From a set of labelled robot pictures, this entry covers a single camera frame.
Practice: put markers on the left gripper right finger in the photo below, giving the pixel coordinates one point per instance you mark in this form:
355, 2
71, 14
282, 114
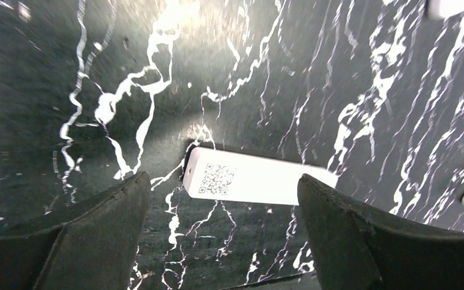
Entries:
358, 246

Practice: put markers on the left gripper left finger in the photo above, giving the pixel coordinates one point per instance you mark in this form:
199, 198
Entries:
89, 245

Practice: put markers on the white remote with buttons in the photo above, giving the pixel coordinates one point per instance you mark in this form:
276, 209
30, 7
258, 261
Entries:
443, 9

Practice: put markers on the long white remote control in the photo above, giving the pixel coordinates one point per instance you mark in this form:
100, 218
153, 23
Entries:
228, 176

